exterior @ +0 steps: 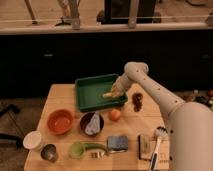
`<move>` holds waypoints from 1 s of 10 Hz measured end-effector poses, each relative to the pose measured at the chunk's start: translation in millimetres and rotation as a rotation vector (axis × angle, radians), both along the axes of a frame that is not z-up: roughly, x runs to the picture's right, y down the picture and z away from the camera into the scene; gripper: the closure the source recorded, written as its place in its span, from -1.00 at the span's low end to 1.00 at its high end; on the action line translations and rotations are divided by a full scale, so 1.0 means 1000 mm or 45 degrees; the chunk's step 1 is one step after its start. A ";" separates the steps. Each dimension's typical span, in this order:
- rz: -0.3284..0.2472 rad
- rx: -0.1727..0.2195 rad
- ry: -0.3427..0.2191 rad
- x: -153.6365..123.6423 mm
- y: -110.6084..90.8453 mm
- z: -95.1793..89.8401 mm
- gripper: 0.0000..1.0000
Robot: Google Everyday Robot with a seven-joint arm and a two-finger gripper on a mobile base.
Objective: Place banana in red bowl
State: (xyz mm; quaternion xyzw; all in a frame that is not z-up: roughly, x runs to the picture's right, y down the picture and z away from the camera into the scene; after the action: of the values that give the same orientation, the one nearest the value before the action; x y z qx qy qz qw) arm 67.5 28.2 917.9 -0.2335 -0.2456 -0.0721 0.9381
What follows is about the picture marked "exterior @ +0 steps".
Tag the green plastic tray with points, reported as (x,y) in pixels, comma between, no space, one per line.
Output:
(89,91)

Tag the yellow banana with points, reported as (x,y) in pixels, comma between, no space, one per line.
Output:
(107,95)

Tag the dark red grapes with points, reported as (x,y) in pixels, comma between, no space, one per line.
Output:
(137,101)

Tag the metal cup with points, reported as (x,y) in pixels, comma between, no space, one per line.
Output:
(49,153)

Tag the white cup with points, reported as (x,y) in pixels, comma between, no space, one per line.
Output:
(33,141)

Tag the brown scrub brush block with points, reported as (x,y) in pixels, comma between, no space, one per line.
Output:
(143,146)

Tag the blue sponge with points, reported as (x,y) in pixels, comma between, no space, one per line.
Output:
(117,143)

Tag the green scoop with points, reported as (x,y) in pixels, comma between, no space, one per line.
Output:
(77,149)

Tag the red bowl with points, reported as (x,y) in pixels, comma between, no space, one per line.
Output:
(60,121)

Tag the orange fruit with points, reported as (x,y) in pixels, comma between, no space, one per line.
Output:
(114,115)

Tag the dark bowl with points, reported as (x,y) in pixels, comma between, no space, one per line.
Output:
(85,119)

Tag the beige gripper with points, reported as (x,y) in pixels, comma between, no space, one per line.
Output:
(121,86)

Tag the white dish brush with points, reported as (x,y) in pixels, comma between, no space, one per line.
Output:
(160,134)

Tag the grey white cloth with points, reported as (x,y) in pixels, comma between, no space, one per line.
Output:
(93,126)

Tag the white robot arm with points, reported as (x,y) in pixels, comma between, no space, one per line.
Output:
(189,124)

